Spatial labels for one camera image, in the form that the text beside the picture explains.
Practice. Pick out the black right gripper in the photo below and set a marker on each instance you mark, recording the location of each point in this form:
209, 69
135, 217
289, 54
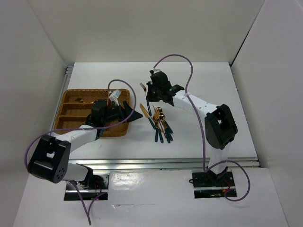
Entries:
149, 97

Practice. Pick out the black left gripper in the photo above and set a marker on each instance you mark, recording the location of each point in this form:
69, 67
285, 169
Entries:
127, 112

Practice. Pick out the gold fork green handle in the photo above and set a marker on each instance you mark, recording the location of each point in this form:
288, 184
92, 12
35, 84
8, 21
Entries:
147, 102
81, 100

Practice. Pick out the gold spoon green handle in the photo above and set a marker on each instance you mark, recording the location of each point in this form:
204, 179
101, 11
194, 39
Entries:
166, 130
168, 127
157, 114

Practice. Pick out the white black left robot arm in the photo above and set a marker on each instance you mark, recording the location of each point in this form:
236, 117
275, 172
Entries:
50, 160

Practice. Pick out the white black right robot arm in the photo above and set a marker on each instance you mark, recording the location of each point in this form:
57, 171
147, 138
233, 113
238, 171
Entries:
218, 122

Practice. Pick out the wicker cutlery tray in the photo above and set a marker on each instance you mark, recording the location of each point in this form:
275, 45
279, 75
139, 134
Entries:
72, 115

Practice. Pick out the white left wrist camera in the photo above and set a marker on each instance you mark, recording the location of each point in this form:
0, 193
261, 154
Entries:
114, 96

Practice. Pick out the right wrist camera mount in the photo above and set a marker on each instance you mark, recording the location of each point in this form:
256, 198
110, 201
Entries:
153, 71

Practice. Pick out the aluminium frame rail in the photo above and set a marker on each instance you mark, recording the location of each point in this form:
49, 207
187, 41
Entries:
141, 164

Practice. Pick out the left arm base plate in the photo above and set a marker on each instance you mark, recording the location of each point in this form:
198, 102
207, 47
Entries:
96, 188

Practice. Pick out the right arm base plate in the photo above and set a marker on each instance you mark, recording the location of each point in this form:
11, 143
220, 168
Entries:
204, 188

